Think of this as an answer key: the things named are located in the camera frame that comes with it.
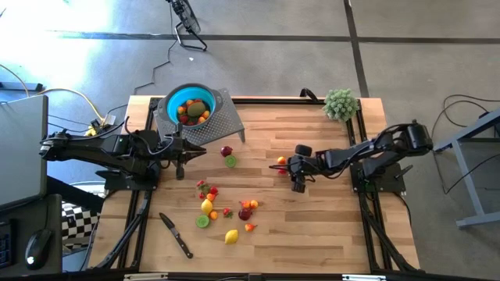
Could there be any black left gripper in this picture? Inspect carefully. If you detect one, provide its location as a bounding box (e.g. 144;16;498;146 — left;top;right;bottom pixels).
167;134;207;180

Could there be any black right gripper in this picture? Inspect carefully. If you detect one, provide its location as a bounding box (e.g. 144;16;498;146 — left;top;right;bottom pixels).
269;144;326;194

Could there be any olive green toy fruit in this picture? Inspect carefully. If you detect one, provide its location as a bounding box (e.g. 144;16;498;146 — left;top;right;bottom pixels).
187;101;207;118

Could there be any gray perforated metal riser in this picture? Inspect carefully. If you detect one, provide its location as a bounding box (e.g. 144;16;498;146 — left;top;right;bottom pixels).
152;87;246;154

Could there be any blue collapsible colander bowl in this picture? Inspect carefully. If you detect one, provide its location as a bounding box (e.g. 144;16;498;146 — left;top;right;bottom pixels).
162;82;224;130

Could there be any green potted plant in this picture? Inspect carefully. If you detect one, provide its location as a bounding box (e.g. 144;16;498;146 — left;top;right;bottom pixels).
322;88;360;123

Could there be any black kitchen knife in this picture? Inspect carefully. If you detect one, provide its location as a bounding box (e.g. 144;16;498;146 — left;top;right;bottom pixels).
159;212;195;260

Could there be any black floor fan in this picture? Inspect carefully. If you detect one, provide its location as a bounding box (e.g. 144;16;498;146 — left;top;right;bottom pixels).
166;0;208;52

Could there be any black white checkerboard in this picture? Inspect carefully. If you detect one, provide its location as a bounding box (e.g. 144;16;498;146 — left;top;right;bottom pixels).
61;201;103;251

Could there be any dark desk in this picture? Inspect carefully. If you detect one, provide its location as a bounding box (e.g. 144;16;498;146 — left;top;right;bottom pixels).
0;193;63;274

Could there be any black computer mouse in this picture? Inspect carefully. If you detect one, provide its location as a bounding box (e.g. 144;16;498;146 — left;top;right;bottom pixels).
24;228;52;271

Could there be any black keyboard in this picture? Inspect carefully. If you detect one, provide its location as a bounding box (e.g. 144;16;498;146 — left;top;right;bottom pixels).
0;220;16;270

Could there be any black curved handle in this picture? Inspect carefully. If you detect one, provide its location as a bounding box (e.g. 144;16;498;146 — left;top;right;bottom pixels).
299;87;325;105

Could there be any black fan cable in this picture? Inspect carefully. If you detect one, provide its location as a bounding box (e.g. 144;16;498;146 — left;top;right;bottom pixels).
132;3;175;97

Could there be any silver bracket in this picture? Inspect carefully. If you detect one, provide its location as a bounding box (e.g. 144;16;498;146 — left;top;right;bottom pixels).
342;274;388;281
123;272;169;281

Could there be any yellow extension cable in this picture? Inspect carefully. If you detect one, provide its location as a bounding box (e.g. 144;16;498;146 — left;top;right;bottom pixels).
37;87;106;144

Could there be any black floor cable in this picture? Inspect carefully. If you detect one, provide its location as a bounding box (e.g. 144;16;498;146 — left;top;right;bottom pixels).
431;93;500;196

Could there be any gray metal table frame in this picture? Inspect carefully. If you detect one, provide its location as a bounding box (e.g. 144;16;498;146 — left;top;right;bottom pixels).
431;108;500;230

